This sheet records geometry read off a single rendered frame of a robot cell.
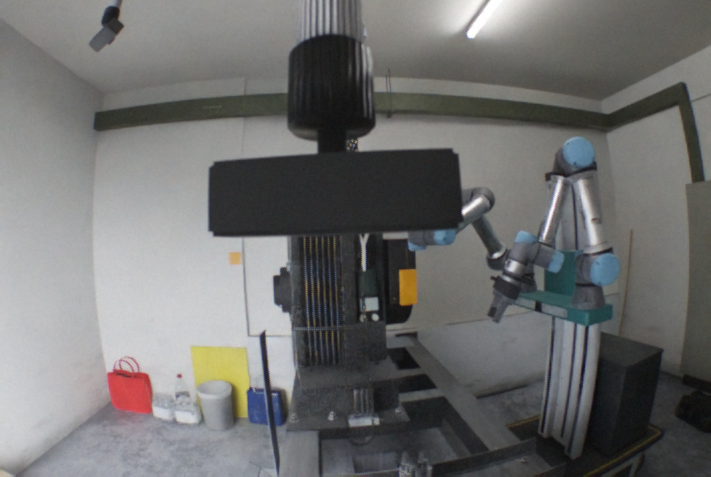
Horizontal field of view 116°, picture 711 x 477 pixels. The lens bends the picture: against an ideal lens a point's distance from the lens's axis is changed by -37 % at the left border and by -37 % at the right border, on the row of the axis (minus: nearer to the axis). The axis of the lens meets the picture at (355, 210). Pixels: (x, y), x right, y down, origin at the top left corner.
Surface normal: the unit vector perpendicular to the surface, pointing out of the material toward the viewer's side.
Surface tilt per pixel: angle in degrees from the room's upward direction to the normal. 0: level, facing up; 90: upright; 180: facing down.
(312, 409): 90
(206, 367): 87
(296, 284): 90
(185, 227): 90
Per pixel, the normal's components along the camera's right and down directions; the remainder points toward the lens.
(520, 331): 0.10, -0.07
